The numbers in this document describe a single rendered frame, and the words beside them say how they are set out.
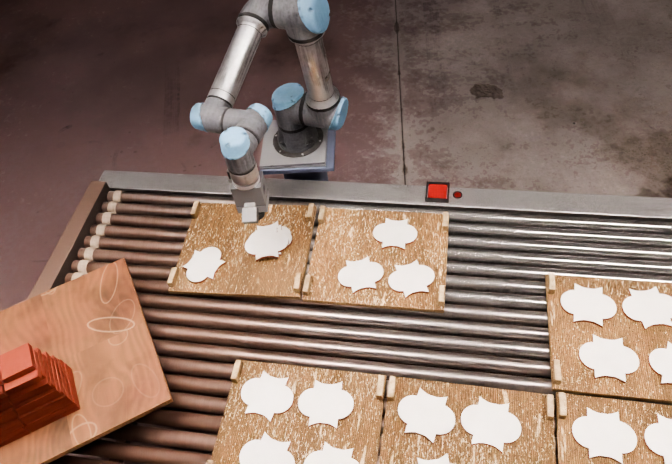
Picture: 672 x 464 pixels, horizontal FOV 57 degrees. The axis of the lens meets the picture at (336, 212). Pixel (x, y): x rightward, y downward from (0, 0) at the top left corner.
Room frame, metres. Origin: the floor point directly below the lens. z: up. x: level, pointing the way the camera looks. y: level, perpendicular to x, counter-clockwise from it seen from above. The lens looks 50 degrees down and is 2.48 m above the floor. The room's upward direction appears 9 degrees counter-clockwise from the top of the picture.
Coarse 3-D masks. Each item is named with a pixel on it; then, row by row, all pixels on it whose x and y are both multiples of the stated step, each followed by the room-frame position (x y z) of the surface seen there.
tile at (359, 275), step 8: (352, 264) 1.07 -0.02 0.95; (360, 264) 1.07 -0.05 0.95; (368, 264) 1.06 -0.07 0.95; (376, 264) 1.06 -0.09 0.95; (344, 272) 1.05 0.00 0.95; (352, 272) 1.04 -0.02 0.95; (360, 272) 1.04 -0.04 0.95; (368, 272) 1.03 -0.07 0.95; (376, 272) 1.03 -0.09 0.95; (344, 280) 1.02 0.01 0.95; (352, 280) 1.01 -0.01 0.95; (360, 280) 1.01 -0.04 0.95; (368, 280) 1.00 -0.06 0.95; (376, 280) 1.00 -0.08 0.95; (352, 288) 0.99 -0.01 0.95; (360, 288) 0.98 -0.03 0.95; (368, 288) 0.98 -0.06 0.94
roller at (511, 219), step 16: (112, 192) 1.56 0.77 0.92; (128, 192) 1.55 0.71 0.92; (352, 208) 1.31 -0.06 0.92; (368, 208) 1.30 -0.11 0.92; (384, 208) 1.29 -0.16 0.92; (400, 208) 1.27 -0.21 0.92; (416, 208) 1.27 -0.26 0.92; (496, 224) 1.16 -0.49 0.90; (512, 224) 1.15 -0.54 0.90; (528, 224) 1.14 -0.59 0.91; (544, 224) 1.13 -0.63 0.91; (560, 224) 1.11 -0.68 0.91; (576, 224) 1.10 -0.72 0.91; (592, 224) 1.09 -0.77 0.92; (608, 224) 1.08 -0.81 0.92; (624, 224) 1.07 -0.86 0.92; (640, 224) 1.06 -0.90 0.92; (656, 224) 1.05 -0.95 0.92
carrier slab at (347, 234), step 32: (320, 224) 1.25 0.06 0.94; (352, 224) 1.23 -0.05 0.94; (416, 224) 1.19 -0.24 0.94; (448, 224) 1.17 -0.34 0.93; (320, 256) 1.13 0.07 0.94; (352, 256) 1.11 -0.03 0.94; (384, 256) 1.09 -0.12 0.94; (416, 256) 1.07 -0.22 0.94; (320, 288) 1.01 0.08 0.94; (384, 288) 0.97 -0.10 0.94
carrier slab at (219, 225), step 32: (192, 224) 1.34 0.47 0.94; (224, 224) 1.32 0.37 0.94; (256, 224) 1.29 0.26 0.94; (288, 224) 1.27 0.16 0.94; (192, 256) 1.21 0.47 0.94; (224, 256) 1.19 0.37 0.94; (288, 256) 1.15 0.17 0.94; (192, 288) 1.09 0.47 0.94; (224, 288) 1.07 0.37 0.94; (256, 288) 1.05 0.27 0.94; (288, 288) 1.03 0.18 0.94
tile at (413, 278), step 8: (408, 264) 1.04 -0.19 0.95; (416, 264) 1.03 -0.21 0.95; (400, 272) 1.01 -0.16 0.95; (408, 272) 1.01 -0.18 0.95; (416, 272) 1.00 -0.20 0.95; (424, 272) 1.00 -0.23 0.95; (432, 272) 1.00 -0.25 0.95; (392, 280) 0.99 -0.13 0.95; (400, 280) 0.99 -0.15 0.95; (408, 280) 0.98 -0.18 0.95; (416, 280) 0.98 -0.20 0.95; (424, 280) 0.97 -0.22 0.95; (432, 280) 0.97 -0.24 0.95; (392, 288) 0.96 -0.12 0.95; (400, 288) 0.96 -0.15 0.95; (408, 288) 0.96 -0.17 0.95; (416, 288) 0.95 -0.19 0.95; (424, 288) 0.95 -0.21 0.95; (408, 296) 0.93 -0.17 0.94
